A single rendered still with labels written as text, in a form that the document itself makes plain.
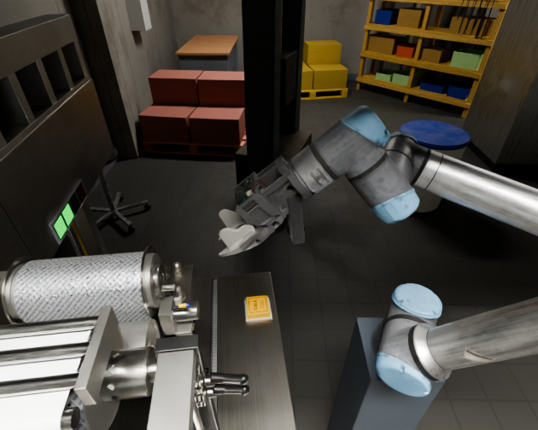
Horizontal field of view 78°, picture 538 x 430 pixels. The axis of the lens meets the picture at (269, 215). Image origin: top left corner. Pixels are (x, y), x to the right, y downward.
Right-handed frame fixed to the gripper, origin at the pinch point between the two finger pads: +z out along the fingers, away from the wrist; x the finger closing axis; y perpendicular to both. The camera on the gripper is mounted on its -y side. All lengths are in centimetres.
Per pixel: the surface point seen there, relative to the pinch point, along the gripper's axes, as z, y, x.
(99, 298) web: 24.1, 10.5, 3.7
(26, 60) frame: 23, 50, -52
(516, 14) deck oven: -223, -180, -295
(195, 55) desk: 65, -18, -461
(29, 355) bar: 9.3, 21.5, 26.4
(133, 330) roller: 21.8, 3.2, 8.9
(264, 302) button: 20.4, -38.3, -18.7
